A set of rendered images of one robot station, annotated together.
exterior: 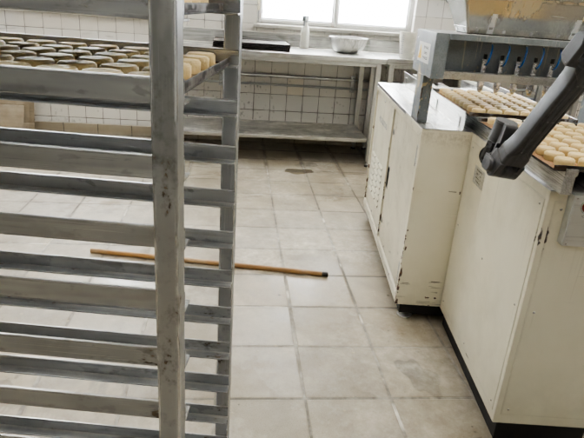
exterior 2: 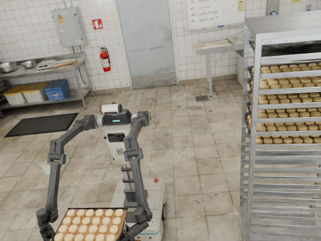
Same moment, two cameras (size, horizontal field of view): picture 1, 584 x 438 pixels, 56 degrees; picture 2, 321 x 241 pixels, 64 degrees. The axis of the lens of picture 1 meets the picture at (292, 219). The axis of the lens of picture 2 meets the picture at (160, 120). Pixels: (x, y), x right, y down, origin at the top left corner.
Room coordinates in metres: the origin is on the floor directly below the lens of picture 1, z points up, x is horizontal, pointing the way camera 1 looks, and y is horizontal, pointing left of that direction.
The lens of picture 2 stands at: (2.38, -0.13, 2.11)
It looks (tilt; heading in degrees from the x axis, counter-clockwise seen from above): 29 degrees down; 192
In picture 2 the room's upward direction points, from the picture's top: 9 degrees counter-clockwise
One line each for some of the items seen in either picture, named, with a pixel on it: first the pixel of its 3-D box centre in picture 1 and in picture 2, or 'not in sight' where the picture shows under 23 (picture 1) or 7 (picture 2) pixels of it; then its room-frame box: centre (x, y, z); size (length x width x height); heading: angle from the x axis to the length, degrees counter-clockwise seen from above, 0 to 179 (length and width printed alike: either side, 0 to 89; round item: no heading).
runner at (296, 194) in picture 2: not in sight; (278, 194); (0.65, 0.45, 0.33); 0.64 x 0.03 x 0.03; 88
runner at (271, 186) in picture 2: not in sight; (279, 186); (0.65, 0.45, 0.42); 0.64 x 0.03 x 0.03; 88
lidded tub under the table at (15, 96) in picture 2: not in sight; (19, 94); (-2.13, -4.04, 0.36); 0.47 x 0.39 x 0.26; 5
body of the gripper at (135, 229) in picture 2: not in sight; (133, 231); (1.49, -0.57, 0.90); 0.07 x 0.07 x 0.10; 46
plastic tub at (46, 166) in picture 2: not in sight; (55, 163); (-0.15, -2.22, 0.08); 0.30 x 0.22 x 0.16; 177
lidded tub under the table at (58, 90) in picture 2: not in sight; (57, 90); (-2.23, -3.19, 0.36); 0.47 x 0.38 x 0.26; 8
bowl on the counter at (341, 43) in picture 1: (348, 44); not in sight; (4.80, -0.36, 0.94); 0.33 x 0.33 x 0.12
